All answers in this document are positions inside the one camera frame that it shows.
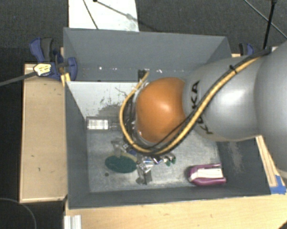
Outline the green and yellow oval sponge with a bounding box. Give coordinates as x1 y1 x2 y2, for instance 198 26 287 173
104 152 138 175

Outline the grey metal bin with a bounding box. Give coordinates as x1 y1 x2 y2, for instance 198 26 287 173
63 27 272 209

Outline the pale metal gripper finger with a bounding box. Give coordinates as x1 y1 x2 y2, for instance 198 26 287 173
135 162 154 186
111 140 129 157

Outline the purple and white oblong object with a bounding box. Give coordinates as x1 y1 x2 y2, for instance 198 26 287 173
187 163 227 187

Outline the pale wood flat board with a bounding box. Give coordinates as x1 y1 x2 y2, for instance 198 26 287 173
19 63 69 204

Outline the black cylinder on white bracket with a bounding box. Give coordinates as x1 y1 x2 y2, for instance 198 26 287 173
132 68 150 92

